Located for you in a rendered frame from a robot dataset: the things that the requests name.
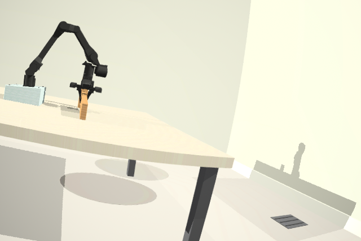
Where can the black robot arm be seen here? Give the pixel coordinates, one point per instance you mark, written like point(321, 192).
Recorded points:
point(90, 53)

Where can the long wooden rail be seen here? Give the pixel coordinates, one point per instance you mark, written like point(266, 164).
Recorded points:
point(83, 106)

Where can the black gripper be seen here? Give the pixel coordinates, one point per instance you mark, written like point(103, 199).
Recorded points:
point(92, 89)

